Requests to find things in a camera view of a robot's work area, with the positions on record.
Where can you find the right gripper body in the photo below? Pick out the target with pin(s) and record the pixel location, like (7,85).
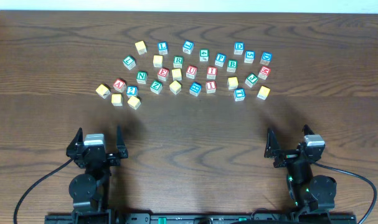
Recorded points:
(292,157)

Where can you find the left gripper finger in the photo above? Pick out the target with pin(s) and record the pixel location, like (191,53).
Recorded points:
(120,144)
(76,141)

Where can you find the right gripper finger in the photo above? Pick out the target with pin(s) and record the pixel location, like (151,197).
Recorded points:
(307,130)
(272,142)

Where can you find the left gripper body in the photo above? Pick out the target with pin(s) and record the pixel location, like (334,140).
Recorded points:
(96,155)

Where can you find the green N block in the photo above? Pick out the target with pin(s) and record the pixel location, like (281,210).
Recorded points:
(142,77)

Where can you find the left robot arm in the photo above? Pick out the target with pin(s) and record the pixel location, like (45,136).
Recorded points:
(90,189)

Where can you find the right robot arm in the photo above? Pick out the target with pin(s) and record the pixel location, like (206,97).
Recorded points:
(312,194)

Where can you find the yellow Q block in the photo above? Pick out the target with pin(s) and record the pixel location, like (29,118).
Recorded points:
(134,102)

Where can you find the yellow C block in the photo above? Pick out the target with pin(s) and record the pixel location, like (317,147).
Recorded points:
(117,100)

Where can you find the blue 2 block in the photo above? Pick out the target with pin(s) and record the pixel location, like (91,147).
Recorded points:
(132,91)

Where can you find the yellow K block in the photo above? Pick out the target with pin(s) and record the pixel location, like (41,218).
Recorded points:
(103,91)

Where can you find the yellow M block right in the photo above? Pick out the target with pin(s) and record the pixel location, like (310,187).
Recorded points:
(263,92)

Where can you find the red A block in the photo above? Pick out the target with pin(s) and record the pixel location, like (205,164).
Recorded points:
(119,85)

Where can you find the blue T block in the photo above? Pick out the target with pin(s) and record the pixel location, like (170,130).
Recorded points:
(239,94)

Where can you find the green Z block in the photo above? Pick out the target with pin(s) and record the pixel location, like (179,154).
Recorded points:
(156,87)

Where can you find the green J block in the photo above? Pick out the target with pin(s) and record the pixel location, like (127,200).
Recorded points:
(251,80)

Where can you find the red M block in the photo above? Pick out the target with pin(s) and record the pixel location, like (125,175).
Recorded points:
(264,72)

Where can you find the yellow block right centre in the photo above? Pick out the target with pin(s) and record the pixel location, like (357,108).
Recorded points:
(232,83)

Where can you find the yellow O block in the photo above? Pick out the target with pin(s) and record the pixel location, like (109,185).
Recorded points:
(175,87)

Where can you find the green 7 block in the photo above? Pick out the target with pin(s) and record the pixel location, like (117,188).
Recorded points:
(129,62)

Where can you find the red E block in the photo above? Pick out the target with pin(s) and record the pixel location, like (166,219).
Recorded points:
(163,74)

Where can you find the blue D block right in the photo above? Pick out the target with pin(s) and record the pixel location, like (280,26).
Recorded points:
(266,58)

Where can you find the blue d block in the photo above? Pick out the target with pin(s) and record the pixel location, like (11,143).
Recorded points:
(266,58)
(238,48)

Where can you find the lower red I block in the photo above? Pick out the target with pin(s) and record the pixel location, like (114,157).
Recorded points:
(211,87)

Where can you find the red i block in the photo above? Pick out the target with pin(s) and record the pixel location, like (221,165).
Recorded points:
(211,87)
(211,73)

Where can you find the yellow S block centre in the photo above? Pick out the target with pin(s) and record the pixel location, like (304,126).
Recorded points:
(176,74)

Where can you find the yellow s block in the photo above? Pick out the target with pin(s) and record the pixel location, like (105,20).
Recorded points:
(158,61)
(176,74)

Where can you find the yellow S block left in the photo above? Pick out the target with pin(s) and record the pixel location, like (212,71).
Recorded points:
(158,61)

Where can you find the green B block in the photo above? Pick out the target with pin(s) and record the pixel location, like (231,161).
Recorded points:
(232,66)

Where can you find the blue 5 block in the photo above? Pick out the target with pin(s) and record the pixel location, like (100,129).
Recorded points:
(249,56)

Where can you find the blue H block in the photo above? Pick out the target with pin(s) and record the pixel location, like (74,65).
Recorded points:
(195,89)

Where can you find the upper red I block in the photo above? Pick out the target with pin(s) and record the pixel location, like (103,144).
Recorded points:
(211,73)

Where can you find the yellow block top left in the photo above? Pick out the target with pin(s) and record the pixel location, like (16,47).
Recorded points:
(141,47)

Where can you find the green R block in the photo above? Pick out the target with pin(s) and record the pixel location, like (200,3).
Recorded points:
(178,62)

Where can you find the red U block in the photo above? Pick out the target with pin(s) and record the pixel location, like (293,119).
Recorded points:
(191,72)

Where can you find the blue P block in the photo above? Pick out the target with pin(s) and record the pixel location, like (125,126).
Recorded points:
(220,60)

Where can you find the blue D block top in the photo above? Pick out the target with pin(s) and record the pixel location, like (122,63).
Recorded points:
(238,48)

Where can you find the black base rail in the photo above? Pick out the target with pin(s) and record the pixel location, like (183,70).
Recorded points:
(145,218)

